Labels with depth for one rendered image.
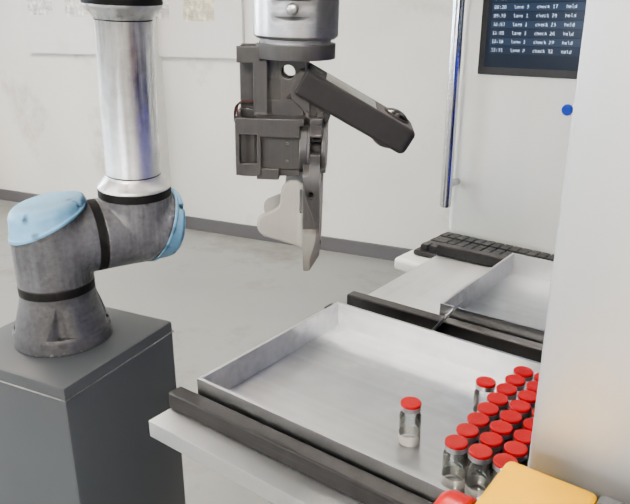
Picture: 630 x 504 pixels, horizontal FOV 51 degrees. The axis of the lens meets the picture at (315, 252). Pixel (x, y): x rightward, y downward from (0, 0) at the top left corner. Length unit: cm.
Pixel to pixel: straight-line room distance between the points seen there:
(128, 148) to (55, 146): 395
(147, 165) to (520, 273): 63
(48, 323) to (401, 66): 274
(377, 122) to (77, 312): 64
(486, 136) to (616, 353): 114
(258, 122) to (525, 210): 99
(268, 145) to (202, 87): 352
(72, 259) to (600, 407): 82
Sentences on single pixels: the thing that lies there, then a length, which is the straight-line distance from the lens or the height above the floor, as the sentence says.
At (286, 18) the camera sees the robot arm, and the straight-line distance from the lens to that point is 58.
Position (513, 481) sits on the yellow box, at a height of 103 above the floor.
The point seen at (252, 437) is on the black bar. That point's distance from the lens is 68.
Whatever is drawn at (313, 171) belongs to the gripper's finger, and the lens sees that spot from 59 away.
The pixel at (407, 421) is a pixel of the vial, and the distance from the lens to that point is 67.
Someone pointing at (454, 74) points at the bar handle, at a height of 117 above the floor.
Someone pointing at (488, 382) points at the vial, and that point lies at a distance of 72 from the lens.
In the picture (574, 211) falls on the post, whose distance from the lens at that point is 38.
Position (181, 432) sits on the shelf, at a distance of 72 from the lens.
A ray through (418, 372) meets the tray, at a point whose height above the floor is 88.
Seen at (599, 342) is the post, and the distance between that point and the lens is 40.
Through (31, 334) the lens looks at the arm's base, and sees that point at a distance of 111.
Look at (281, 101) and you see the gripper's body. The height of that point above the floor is 121.
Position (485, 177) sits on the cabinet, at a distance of 153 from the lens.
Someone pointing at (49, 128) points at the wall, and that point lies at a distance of 501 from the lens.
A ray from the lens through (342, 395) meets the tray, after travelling 76.
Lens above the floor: 128
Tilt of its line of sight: 19 degrees down
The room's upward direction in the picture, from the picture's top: straight up
